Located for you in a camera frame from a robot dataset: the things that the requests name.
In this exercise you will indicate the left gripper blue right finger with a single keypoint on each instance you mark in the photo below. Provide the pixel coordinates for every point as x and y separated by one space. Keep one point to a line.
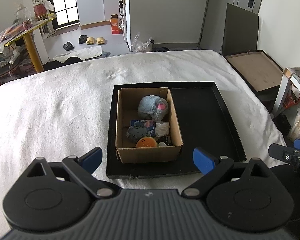
213 169

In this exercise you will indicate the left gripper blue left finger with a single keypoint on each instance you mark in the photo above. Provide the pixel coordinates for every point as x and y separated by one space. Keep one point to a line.
80 170

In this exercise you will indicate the white plastic packet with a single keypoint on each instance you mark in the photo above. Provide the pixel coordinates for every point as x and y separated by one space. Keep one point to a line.
162 129

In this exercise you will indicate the orange burger plush toy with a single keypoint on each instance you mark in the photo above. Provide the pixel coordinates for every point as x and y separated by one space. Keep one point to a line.
147 142

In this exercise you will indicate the brown cardboard box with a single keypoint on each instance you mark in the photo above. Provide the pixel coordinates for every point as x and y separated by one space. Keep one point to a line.
168 146

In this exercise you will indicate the black shallow tray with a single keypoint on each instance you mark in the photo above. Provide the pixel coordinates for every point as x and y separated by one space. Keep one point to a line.
204 122

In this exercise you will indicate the white fuzzy blanket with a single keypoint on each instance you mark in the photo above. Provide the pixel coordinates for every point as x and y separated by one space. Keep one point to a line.
66 111

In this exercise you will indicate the dark grey round plush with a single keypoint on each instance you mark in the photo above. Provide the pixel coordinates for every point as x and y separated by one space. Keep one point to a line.
135 133

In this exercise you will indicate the white side shelf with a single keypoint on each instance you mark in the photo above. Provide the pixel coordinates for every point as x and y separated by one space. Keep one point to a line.
289 96

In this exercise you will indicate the blue printed packet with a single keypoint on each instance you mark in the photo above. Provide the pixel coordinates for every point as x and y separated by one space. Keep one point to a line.
147 125

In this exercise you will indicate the brown framed board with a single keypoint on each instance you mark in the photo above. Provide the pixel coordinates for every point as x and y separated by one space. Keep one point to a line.
261 73

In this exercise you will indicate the grey fluffy plush pink nose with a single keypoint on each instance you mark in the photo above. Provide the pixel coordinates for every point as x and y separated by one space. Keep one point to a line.
152 107

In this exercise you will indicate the white floor mat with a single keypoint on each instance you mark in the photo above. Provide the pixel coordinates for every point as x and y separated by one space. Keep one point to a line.
83 54

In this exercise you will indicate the lone black slipper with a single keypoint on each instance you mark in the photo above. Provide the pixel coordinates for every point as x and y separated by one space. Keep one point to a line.
68 46

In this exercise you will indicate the dark upright panel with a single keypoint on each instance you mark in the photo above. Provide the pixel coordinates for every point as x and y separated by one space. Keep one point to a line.
240 31

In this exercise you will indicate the yellow slipper left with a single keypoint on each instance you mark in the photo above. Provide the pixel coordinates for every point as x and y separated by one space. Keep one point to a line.
90 41

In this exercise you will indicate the yellow slipper right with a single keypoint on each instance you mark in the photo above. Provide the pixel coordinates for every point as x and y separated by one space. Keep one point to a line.
100 40

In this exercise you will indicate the black slipper near yellow pair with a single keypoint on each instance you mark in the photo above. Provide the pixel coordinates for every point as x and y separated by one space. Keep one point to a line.
82 39

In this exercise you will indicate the clear plastic bag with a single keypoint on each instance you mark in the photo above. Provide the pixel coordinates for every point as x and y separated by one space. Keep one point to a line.
142 47

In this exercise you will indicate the orange red carton box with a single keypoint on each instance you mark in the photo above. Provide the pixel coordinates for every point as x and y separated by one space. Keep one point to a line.
115 24

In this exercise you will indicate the yellow round table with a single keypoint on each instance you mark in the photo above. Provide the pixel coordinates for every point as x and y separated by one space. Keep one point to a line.
26 35

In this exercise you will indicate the white kitchen cabinet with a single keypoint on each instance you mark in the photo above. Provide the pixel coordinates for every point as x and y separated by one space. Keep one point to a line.
95 12

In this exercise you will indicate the red jar on table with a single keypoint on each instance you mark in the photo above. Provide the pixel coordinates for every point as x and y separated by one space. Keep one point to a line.
40 11

